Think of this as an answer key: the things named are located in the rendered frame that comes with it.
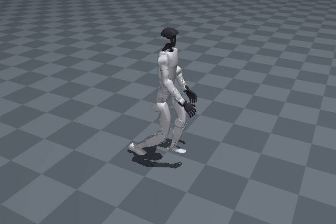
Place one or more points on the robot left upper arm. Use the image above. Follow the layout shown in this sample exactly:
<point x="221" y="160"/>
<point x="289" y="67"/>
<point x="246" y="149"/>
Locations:
<point x="178" y="68"/>

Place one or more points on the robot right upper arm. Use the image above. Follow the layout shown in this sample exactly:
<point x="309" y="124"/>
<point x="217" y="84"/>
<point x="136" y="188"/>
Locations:
<point x="163" y="62"/>

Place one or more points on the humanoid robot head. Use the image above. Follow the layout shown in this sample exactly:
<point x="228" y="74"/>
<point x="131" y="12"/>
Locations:
<point x="169" y="33"/>

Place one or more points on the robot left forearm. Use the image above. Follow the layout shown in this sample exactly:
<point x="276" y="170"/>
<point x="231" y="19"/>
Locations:
<point x="181" y="81"/>

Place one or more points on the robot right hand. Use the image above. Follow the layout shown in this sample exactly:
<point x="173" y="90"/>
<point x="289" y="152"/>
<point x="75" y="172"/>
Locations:
<point x="188" y="108"/>

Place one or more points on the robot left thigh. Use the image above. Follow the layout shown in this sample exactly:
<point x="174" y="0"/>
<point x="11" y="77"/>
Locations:
<point x="181" y="120"/>

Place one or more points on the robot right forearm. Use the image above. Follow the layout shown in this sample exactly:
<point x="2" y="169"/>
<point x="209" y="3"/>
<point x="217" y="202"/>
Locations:
<point x="172" y="90"/>

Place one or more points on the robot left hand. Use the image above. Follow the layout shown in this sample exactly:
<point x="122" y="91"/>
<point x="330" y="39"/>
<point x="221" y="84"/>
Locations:
<point x="191" y="95"/>

